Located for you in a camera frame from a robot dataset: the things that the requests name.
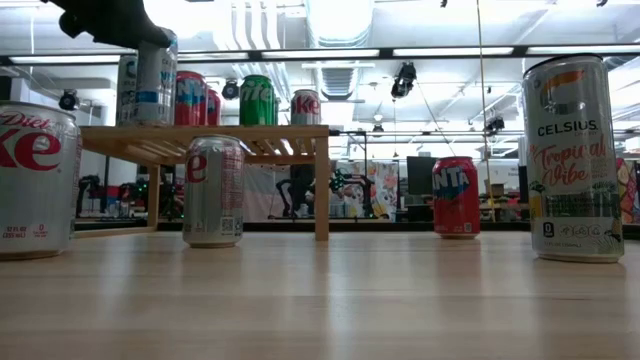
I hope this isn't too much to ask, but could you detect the floral patterned cloth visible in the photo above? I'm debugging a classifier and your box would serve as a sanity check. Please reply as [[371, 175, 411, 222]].
[[329, 158, 401, 221]]

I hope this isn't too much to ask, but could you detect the yellow hanging cable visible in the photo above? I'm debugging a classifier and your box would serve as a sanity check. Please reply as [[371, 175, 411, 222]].
[[474, 0, 497, 222]]

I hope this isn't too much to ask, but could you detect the black metal stand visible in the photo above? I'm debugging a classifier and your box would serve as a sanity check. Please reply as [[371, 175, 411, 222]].
[[329, 129, 377, 219]]

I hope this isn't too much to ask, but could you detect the wooden slatted shelf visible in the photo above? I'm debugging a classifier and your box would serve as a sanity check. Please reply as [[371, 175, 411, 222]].
[[73, 123, 331, 242]]

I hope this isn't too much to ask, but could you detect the black table frame rail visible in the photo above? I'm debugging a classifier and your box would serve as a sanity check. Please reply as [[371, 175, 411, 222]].
[[74, 219, 640, 241]]

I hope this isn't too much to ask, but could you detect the black framed linear light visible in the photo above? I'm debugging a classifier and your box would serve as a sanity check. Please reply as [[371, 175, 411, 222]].
[[0, 43, 640, 66]]

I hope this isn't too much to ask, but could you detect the Celsius Tropical Vibe can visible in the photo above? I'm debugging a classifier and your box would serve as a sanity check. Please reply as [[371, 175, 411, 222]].
[[521, 52, 626, 265]]

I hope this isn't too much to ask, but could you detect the white board panel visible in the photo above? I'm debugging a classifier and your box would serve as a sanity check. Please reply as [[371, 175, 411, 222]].
[[242, 163, 291, 224]]

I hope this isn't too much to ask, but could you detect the Celsius Arctic Vibe can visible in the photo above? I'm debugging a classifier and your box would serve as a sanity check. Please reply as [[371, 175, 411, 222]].
[[133, 28, 179, 127], [115, 53, 140, 127]]

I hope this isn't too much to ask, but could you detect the black computer monitor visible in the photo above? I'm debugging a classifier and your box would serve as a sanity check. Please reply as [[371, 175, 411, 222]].
[[405, 155, 440, 197]]

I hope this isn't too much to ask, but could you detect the silver Diet Coke can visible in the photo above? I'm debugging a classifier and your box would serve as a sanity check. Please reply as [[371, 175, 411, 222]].
[[181, 133, 247, 250], [0, 101, 83, 261], [290, 88, 323, 126]]

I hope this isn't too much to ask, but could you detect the orange Fanta can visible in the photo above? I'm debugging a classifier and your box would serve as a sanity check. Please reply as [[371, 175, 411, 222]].
[[174, 70, 209, 127], [206, 88, 222, 127], [431, 155, 482, 240]]

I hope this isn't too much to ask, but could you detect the colourful patchwork quilt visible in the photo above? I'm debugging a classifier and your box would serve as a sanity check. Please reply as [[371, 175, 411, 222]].
[[617, 157, 640, 226]]

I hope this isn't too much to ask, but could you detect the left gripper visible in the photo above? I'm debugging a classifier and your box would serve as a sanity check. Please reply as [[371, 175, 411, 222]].
[[42, 0, 174, 50]]

